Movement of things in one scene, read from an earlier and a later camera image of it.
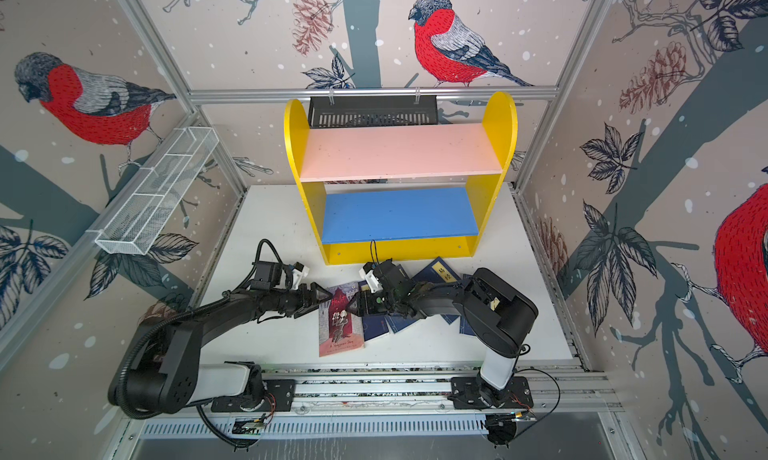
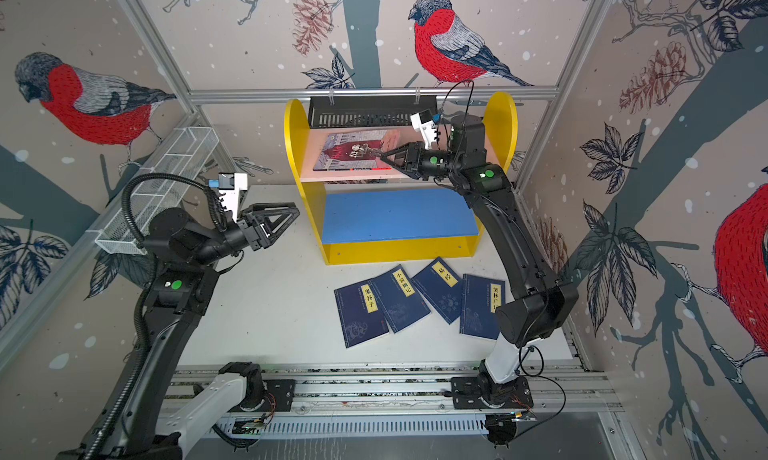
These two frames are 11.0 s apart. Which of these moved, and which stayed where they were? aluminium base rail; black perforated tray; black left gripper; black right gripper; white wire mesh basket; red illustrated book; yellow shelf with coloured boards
Moved: red illustrated book; black right gripper; black left gripper
Stayed: white wire mesh basket; aluminium base rail; yellow shelf with coloured boards; black perforated tray
